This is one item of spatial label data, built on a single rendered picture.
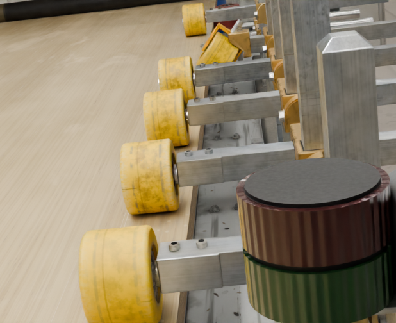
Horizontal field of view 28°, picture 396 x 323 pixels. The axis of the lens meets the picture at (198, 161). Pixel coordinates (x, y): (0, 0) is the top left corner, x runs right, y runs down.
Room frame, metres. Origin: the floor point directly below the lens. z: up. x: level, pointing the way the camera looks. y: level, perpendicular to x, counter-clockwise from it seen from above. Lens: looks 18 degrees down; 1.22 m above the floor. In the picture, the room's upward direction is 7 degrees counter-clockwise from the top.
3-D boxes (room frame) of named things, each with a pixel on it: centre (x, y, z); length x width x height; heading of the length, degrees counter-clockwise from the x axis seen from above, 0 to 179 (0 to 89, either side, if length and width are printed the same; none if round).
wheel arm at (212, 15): (2.07, -0.28, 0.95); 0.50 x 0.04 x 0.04; 86
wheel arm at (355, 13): (2.57, -0.35, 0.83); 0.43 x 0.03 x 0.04; 86
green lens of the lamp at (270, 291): (0.30, -0.04, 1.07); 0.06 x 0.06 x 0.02
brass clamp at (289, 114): (1.06, -0.15, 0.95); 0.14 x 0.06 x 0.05; 176
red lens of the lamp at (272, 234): (0.30, -0.04, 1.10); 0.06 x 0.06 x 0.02
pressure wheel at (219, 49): (1.59, -0.07, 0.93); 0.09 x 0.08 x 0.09; 86
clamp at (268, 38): (1.56, -0.18, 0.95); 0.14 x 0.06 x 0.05; 176
